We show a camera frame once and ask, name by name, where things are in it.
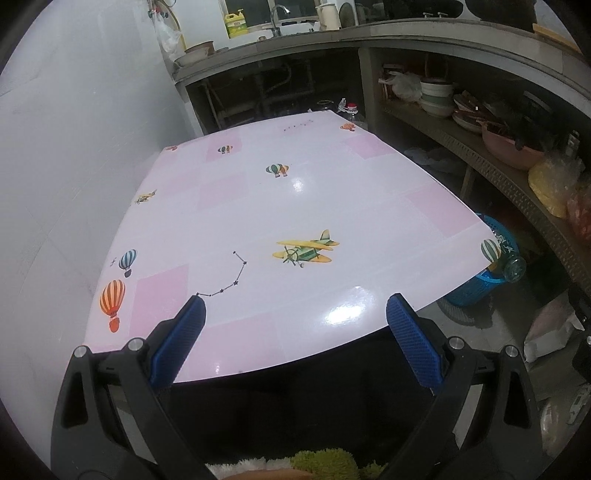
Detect white sink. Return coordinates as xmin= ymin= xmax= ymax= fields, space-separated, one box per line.
xmin=279 ymin=21 xmax=320 ymax=37

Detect white hanging plastic bag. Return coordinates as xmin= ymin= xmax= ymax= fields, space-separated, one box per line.
xmin=154 ymin=14 xmax=185 ymax=54

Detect green label plastic bottle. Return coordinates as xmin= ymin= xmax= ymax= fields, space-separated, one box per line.
xmin=489 ymin=235 xmax=527 ymax=282

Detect white fuzzy slipper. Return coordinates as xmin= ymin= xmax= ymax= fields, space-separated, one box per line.
xmin=205 ymin=457 xmax=278 ymax=480

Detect yellow plastic bag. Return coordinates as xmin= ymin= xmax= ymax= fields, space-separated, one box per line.
xmin=527 ymin=154 xmax=583 ymax=219

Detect pale plastic sack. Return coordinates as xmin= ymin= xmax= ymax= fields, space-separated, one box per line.
xmin=540 ymin=388 xmax=591 ymax=457

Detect metal faucet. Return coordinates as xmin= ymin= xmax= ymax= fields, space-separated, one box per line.
xmin=269 ymin=4 xmax=291 ymax=36

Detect green fuzzy slipper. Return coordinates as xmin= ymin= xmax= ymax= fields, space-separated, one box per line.
xmin=291 ymin=449 xmax=387 ymax=480

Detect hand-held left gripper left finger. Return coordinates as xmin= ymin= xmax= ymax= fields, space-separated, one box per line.
xmin=50 ymin=295 xmax=208 ymax=480

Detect concrete kitchen counter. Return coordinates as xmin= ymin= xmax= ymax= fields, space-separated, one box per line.
xmin=173 ymin=16 xmax=591 ymax=139

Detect white kettle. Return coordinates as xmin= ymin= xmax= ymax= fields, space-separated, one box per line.
xmin=315 ymin=2 xmax=342 ymax=32

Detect stack of patterned plates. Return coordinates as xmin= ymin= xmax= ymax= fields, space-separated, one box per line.
xmin=452 ymin=92 xmax=493 ymax=134

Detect blue plastic mesh basket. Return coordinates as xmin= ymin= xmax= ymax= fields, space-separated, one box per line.
xmin=438 ymin=213 xmax=520 ymax=309

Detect red plastic bag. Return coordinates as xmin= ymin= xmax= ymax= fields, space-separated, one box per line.
xmin=566 ymin=180 xmax=591 ymax=236

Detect pinkish white sack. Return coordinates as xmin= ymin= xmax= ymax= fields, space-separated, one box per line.
xmin=524 ymin=293 xmax=585 ymax=363

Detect yellow detergent bottle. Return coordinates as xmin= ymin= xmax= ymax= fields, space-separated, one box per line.
xmin=224 ymin=9 xmax=250 ymax=38

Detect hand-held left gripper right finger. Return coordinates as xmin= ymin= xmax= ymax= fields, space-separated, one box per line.
xmin=382 ymin=293 xmax=541 ymax=480

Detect crumpled translucent plastic bag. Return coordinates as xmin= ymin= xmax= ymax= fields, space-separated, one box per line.
xmin=379 ymin=71 xmax=424 ymax=102

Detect stack of pale bowls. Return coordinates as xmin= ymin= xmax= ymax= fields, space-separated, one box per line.
xmin=419 ymin=78 xmax=456 ymax=119

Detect pink plastic basin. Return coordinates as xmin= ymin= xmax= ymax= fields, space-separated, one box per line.
xmin=480 ymin=119 xmax=548 ymax=171

